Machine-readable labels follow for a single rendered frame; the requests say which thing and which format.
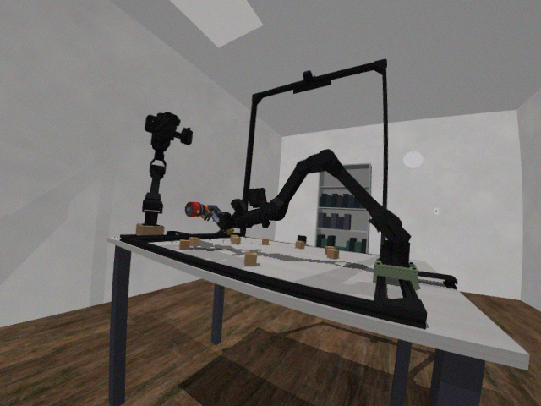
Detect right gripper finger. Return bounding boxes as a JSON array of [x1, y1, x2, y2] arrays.
[[182, 128, 190, 142], [151, 116, 170, 133]]

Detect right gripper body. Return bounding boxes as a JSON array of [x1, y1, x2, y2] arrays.
[[145, 115, 193, 145]]

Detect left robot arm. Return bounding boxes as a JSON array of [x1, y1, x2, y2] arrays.
[[248, 149, 411, 267]]

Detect black hose nozzle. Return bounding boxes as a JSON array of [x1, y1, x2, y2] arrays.
[[185, 202, 234, 235]]

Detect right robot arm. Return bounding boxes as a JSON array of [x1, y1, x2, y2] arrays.
[[142, 112, 180, 226]]

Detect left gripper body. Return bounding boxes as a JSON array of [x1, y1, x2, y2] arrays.
[[218, 211, 253, 230]]

